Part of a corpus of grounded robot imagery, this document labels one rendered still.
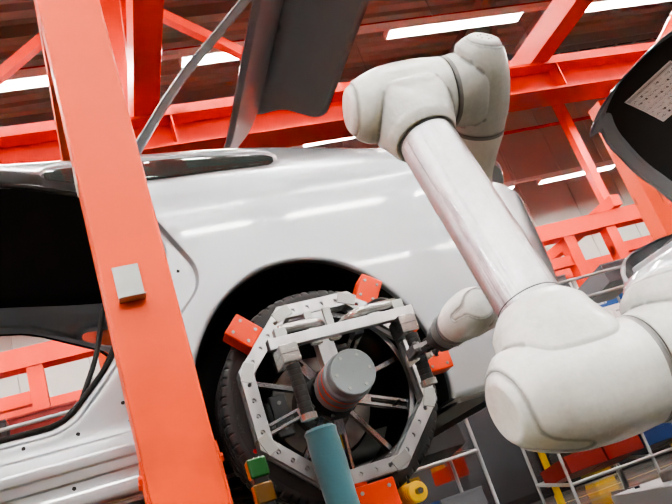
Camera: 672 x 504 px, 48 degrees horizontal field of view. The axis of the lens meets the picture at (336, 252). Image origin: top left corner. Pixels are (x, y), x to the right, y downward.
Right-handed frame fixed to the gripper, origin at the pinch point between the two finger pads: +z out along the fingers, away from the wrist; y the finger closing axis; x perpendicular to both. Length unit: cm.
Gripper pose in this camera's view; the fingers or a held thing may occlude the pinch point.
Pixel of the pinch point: (419, 356)
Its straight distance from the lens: 204.9
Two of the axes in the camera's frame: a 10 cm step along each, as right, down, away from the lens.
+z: -2.3, 4.1, 8.8
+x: -3.1, -8.9, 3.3
